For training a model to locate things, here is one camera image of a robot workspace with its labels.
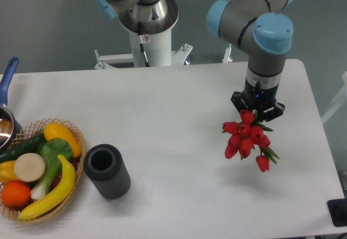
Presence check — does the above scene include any orange fruit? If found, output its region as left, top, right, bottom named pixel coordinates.
left=1, top=181, right=31, bottom=207

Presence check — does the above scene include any green cucumber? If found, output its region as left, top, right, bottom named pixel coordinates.
left=1, top=132, right=46, bottom=163

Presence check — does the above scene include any white table clamp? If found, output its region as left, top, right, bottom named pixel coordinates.
left=171, top=43, right=193, bottom=66
left=94, top=49, right=133, bottom=69

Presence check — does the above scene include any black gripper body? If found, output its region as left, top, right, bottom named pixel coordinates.
left=242, top=79, right=279, bottom=111

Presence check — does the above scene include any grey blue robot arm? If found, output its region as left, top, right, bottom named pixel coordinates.
left=93, top=0, right=294, bottom=122

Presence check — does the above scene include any yellow bell pepper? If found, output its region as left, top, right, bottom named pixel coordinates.
left=0, top=160, right=19, bottom=184

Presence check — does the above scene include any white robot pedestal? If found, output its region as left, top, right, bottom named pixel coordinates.
left=128, top=29, right=171, bottom=67

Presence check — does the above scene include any white chair frame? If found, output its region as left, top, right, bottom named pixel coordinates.
left=321, top=72, right=346, bottom=125

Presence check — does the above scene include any green bok choy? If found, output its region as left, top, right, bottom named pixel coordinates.
left=31, top=138, right=72, bottom=201

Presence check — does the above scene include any white table clamp left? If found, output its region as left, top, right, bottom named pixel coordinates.
left=94, top=49, right=133, bottom=69

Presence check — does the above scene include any dark grey ribbed vase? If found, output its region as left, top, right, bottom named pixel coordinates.
left=83, top=144, right=131, bottom=199

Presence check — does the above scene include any woven wicker basket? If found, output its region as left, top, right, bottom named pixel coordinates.
left=1, top=118, right=86, bottom=223

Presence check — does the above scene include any yellow banana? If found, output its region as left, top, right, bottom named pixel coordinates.
left=18, top=154, right=76, bottom=221

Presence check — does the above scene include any red tulip bouquet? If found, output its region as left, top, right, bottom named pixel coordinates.
left=222, top=109, right=279, bottom=172

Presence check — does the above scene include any black device at edge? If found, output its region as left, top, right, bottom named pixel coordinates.
left=327, top=198, right=347, bottom=227

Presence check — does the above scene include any white table clamp right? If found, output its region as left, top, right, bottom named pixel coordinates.
left=171, top=43, right=193, bottom=66

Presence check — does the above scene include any beige round bun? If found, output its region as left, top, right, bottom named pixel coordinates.
left=14, top=153, right=46, bottom=182

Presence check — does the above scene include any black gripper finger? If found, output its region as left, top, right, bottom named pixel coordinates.
left=258, top=102, right=285, bottom=122
left=230, top=92, right=249, bottom=112

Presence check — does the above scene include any black cable on pedestal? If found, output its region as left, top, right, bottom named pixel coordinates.
left=137, top=21, right=151, bottom=67

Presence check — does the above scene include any blue handled saucepan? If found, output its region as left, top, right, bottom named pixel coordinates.
left=1, top=57, right=22, bottom=153

